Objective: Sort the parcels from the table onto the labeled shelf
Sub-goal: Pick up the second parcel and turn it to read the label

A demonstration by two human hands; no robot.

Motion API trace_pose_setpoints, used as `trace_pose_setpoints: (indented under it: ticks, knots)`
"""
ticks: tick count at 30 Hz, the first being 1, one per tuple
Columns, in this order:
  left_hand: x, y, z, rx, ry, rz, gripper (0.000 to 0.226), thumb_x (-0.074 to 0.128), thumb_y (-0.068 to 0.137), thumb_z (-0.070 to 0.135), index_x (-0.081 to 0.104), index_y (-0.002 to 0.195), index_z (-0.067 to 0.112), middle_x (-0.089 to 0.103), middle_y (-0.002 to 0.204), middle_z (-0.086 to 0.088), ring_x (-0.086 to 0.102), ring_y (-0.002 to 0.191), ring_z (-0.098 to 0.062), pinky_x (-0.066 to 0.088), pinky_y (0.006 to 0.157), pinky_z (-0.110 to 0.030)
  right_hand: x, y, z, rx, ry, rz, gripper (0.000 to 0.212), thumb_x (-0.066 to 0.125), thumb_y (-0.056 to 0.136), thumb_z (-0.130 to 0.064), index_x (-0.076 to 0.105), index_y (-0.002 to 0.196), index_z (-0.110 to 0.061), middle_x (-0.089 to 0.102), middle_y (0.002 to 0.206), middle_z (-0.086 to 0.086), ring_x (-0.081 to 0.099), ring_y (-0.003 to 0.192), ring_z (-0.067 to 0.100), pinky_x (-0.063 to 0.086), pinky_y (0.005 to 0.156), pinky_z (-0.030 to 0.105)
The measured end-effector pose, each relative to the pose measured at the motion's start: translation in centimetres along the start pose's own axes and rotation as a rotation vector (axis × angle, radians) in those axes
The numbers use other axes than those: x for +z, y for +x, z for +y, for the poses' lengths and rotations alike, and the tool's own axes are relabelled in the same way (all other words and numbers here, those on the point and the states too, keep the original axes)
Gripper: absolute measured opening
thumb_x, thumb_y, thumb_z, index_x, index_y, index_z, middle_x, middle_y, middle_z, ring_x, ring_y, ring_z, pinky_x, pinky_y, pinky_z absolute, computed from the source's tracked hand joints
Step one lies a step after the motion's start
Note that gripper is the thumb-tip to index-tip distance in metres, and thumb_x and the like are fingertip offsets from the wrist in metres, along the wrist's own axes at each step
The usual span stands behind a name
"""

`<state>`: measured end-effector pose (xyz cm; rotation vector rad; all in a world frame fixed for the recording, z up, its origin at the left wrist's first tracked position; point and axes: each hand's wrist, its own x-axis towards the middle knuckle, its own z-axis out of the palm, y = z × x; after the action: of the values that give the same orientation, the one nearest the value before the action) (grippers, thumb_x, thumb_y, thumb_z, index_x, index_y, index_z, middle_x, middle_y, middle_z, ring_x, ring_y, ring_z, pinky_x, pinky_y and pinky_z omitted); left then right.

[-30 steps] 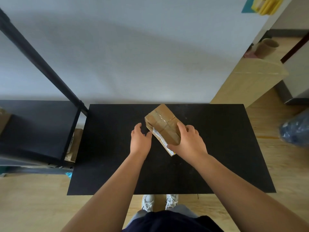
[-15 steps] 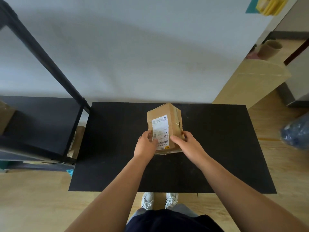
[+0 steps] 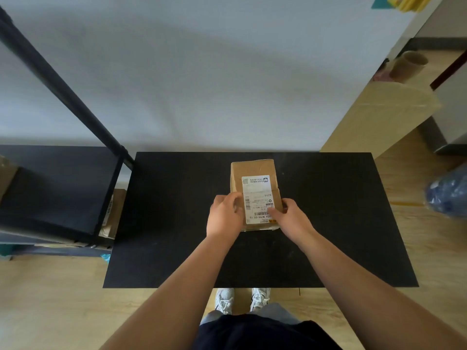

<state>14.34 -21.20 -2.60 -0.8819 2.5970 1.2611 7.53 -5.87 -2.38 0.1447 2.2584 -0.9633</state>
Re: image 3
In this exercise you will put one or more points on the person's left hand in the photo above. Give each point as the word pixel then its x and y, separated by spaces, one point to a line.
pixel 223 218

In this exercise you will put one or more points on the person's right hand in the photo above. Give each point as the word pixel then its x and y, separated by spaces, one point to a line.
pixel 293 224

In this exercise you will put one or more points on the person's right thumb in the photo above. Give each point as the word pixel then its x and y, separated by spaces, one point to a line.
pixel 277 215

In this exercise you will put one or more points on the person's left thumb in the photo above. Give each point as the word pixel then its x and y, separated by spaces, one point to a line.
pixel 235 197

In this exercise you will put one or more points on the cardboard parcel with white label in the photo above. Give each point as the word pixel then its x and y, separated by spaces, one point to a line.
pixel 255 171

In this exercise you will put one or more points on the person's left forearm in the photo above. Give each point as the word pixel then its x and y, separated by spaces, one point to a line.
pixel 171 298

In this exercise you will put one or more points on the person's right forearm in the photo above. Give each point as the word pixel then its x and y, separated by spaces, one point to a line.
pixel 365 287

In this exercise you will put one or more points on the person's right white sneaker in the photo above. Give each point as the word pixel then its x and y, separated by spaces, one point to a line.
pixel 259 298

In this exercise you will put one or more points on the person's white sneaker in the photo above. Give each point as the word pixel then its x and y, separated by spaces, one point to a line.
pixel 224 299
pixel 259 298

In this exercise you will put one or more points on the person's grey trousers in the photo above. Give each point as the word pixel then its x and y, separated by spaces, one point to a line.
pixel 272 311

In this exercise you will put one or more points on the person's left white sneaker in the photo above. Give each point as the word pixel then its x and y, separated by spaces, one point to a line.
pixel 224 299

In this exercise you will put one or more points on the person's dark shirt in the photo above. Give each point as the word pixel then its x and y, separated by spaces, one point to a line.
pixel 262 335

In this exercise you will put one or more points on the cardboard box with label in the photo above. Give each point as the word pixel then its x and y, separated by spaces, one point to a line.
pixel 114 211

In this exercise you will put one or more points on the teal plastic scrap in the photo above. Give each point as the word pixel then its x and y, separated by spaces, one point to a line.
pixel 105 257

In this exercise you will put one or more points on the light wooden board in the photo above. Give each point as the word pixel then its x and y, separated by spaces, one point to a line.
pixel 383 116

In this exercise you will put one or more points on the blue plastic bag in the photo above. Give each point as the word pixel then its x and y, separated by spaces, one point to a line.
pixel 448 193

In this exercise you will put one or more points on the pink item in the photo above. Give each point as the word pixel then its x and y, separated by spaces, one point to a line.
pixel 381 75

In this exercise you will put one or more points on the black metal shelf rack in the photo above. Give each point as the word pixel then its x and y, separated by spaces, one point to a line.
pixel 58 185

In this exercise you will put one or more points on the brown cardboard tube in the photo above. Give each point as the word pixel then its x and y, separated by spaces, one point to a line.
pixel 408 66

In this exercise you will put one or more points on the plain brown cardboard box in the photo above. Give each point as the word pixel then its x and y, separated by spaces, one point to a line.
pixel 6 176

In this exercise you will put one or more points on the teal sheet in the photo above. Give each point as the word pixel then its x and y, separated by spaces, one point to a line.
pixel 379 1

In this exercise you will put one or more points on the yellow foam piece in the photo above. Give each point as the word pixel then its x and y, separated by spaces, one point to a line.
pixel 410 1

